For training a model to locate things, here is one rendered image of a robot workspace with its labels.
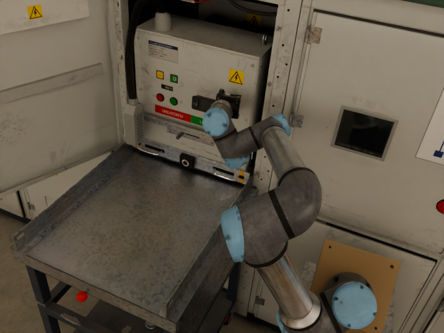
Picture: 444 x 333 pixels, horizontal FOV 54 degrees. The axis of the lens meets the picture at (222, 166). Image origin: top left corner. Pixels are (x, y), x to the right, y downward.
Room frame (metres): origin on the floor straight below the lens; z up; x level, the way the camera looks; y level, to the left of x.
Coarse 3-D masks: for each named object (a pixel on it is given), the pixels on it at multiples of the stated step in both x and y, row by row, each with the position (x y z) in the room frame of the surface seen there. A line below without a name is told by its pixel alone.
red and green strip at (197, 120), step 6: (156, 108) 1.52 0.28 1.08; (162, 108) 1.51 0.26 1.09; (168, 108) 1.50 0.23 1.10; (168, 114) 1.50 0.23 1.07; (174, 114) 1.49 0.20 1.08; (180, 114) 1.48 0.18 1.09; (186, 114) 1.47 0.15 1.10; (186, 120) 1.47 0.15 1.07; (192, 120) 1.46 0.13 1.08; (198, 120) 1.45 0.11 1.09
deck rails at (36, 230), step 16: (128, 144) 1.53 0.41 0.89; (112, 160) 1.42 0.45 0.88; (128, 160) 1.47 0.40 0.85; (96, 176) 1.32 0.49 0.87; (80, 192) 1.23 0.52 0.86; (240, 192) 1.25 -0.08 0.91; (48, 208) 1.08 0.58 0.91; (64, 208) 1.14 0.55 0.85; (32, 224) 1.01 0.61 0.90; (48, 224) 1.06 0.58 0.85; (16, 240) 0.94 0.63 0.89; (32, 240) 0.98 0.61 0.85; (208, 240) 0.99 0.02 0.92; (208, 256) 0.98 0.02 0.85; (192, 272) 0.88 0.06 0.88; (176, 288) 0.79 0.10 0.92; (176, 304) 0.79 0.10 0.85
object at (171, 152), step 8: (152, 144) 1.51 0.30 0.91; (160, 144) 1.50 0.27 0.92; (152, 152) 1.51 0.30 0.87; (168, 152) 1.48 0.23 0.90; (176, 152) 1.47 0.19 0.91; (184, 152) 1.46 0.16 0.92; (176, 160) 1.47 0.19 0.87; (200, 160) 1.43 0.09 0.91; (208, 160) 1.42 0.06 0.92; (200, 168) 1.43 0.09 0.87; (208, 168) 1.42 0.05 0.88; (224, 168) 1.39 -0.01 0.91; (240, 168) 1.38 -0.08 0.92; (248, 168) 1.38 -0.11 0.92; (232, 176) 1.38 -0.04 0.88; (240, 176) 1.37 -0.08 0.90; (248, 176) 1.35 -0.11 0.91
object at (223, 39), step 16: (176, 16) 1.72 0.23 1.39; (160, 32) 1.52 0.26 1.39; (176, 32) 1.54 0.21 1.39; (192, 32) 1.56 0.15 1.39; (208, 32) 1.57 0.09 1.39; (224, 32) 1.59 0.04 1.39; (240, 32) 1.60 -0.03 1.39; (224, 48) 1.42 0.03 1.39; (240, 48) 1.45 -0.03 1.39; (256, 48) 1.46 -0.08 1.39; (256, 80) 1.37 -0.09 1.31; (256, 96) 1.40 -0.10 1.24; (256, 112) 1.42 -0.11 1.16
